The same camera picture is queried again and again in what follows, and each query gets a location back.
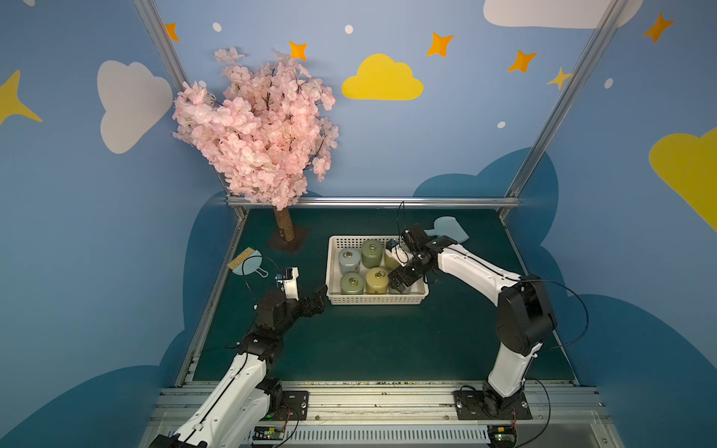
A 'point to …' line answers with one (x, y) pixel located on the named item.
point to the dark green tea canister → (352, 283)
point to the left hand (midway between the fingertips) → (314, 284)
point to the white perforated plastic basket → (414, 294)
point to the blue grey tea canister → (349, 260)
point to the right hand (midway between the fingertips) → (405, 273)
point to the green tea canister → (372, 252)
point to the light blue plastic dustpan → (447, 226)
